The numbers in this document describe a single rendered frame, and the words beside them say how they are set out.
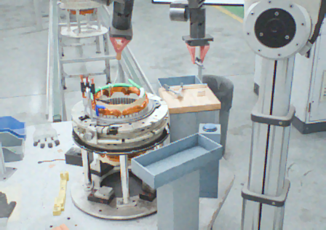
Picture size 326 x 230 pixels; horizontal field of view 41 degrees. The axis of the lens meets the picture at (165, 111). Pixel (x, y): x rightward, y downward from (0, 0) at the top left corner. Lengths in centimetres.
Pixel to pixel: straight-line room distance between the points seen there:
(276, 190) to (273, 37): 47
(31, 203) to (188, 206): 57
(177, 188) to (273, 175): 28
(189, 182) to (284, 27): 51
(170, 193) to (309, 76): 246
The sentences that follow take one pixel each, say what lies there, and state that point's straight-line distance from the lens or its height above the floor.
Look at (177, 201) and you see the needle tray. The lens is 126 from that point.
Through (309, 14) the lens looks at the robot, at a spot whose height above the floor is 146.
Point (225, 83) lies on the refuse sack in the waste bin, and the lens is 324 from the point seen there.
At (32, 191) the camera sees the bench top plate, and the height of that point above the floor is 78.
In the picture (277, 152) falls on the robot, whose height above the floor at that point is 107.
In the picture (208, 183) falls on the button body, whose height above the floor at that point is 84.
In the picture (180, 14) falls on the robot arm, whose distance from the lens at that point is 155.
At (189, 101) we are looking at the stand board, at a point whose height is 107.
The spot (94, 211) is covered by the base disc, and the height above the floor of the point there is 80.
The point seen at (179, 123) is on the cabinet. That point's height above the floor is 100.
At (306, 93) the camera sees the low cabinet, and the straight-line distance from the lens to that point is 360.
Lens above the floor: 168
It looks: 25 degrees down
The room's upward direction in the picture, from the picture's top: 1 degrees counter-clockwise
